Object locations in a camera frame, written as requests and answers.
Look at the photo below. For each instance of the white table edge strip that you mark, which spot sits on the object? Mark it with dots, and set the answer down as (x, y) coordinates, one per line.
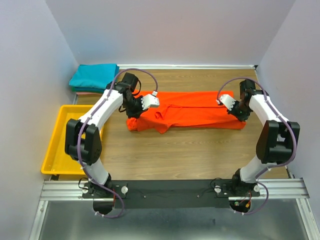
(186, 66)

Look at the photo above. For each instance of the aluminium frame rail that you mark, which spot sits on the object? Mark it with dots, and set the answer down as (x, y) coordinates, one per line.
(278, 189)

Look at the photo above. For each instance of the orange t shirt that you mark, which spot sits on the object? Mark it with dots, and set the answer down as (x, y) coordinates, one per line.
(185, 110)

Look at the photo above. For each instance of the pink folded t shirt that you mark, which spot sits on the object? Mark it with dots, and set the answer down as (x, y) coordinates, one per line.
(88, 93)

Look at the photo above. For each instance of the yellow plastic bin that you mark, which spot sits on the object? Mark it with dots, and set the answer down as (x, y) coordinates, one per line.
(56, 161)

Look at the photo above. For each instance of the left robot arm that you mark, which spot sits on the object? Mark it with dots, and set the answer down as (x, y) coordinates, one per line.
(82, 137)

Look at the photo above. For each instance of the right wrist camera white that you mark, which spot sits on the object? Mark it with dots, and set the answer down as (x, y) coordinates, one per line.
(227, 101)

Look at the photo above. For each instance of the teal folded t shirt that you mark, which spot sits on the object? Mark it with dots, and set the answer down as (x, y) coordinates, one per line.
(94, 75)

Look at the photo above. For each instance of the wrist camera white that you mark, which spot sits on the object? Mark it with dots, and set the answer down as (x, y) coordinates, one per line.
(149, 101)
(227, 101)

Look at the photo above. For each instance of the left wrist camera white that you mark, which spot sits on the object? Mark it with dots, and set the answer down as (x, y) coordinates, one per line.
(149, 101)

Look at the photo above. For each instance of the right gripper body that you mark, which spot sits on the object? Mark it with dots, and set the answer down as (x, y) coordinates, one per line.
(240, 111)

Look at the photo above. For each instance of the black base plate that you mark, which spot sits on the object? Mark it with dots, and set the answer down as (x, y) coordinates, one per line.
(171, 194)

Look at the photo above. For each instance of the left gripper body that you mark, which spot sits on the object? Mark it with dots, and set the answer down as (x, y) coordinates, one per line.
(134, 106)

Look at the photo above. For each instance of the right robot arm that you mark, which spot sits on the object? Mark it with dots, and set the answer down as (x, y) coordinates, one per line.
(278, 140)

